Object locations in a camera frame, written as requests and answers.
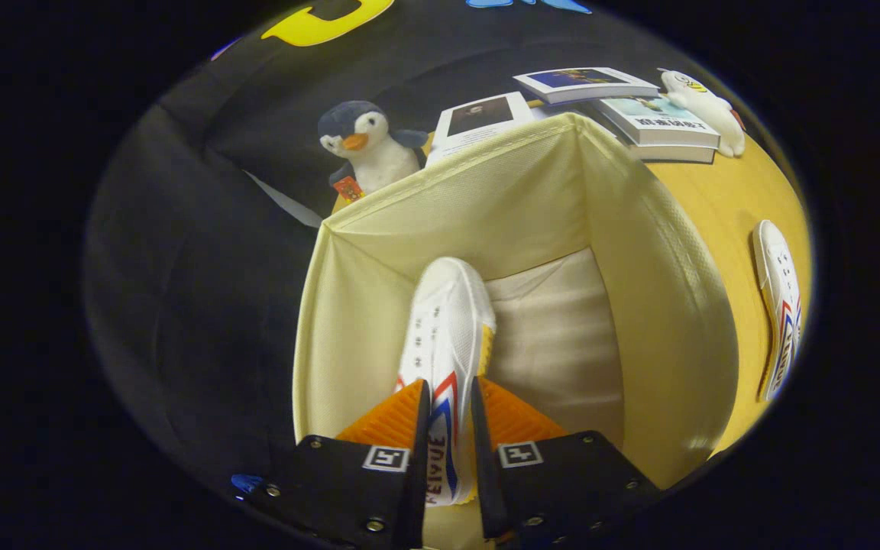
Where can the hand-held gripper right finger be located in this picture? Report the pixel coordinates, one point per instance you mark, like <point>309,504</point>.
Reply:
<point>562,489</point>

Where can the grey penguin plush toy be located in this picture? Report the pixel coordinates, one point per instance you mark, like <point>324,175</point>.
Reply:
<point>371,149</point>

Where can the white canvas shoe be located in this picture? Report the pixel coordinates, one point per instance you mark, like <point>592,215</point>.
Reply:
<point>448,328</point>
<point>780,305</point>

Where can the white book with dark portrait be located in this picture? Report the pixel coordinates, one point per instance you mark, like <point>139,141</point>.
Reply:
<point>478,122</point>

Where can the thin white book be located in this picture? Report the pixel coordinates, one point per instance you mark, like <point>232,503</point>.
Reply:
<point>543,109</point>

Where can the white duck plush toy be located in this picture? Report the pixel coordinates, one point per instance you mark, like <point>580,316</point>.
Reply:
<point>703,107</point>

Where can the book with dark blue cover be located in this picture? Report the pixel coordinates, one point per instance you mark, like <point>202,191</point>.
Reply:
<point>585,80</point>

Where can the thick book with teal cover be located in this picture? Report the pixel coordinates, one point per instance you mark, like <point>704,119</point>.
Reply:
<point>661,122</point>

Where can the beige fabric storage box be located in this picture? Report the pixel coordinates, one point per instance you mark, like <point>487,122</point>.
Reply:
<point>532,191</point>

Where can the black backdrop cloth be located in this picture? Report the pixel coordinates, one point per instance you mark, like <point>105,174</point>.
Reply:
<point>203,267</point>

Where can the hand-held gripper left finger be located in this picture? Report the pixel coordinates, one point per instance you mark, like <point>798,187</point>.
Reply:
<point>348,489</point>

